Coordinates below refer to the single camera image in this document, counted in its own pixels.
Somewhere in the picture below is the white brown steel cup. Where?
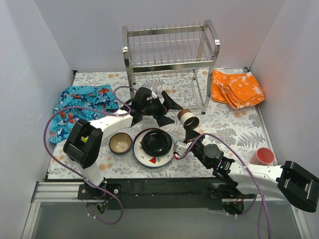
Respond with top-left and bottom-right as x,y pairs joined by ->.
177,109 -> 199,129

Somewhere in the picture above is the beige bowl with patterned outside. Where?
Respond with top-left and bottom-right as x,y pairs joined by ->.
109,132 -> 133,155

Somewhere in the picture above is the pink plastic cup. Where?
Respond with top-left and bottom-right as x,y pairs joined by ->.
250,147 -> 275,165

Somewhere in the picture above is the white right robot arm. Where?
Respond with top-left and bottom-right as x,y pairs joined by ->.
173,129 -> 319,213

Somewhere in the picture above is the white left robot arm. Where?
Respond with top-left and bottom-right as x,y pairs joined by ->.
63,87 -> 183,199

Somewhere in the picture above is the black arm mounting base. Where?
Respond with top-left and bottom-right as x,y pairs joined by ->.
77,177 -> 260,217

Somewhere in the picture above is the steel two-tier dish rack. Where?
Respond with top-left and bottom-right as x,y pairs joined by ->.
122,19 -> 220,115

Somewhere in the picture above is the floral table mat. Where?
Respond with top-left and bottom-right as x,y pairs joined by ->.
47,68 -> 277,180

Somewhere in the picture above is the black glossy plate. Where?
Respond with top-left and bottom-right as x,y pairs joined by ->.
142,129 -> 172,157

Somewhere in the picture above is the white plate with strawberry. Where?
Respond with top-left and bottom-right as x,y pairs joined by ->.
133,128 -> 174,168

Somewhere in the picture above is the blue shark print cloth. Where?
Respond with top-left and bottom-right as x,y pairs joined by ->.
49,85 -> 119,144

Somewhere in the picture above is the orange white folded cloth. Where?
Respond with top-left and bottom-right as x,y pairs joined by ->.
211,70 -> 265,110

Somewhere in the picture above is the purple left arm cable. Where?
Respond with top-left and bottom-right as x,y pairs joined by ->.
43,86 -> 139,225

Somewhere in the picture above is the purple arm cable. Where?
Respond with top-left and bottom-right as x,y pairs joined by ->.
174,132 -> 273,239
43,86 -> 139,225

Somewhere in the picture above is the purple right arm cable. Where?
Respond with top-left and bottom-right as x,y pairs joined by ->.
174,132 -> 273,239

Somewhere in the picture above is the aluminium frame rail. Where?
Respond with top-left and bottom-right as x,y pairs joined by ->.
21,182 -> 82,239

